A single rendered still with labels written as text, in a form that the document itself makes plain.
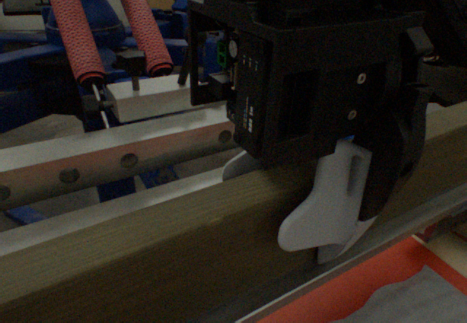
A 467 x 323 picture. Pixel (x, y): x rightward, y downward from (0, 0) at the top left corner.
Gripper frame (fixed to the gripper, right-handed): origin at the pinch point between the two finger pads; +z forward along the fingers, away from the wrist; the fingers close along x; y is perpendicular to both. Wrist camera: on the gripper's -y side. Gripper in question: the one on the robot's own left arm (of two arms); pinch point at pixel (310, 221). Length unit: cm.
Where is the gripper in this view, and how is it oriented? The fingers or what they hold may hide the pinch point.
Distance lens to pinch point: 24.2
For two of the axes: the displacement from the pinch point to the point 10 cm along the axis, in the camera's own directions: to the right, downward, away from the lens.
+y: -8.7, 2.3, -4.4
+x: 4.9, 4.7, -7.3
